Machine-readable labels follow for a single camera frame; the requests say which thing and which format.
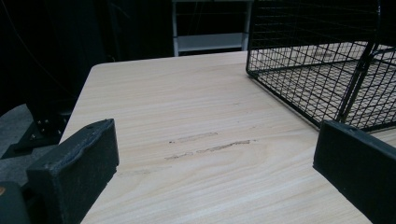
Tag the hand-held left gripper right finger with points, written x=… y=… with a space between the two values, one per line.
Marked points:
x=361 y=161

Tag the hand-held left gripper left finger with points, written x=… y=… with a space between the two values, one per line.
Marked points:
x=73 y=168

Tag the white metal shelf rack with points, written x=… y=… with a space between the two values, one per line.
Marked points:
x=208 y=40

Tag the black metal stand base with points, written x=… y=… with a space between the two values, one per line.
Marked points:
x=37 y=130

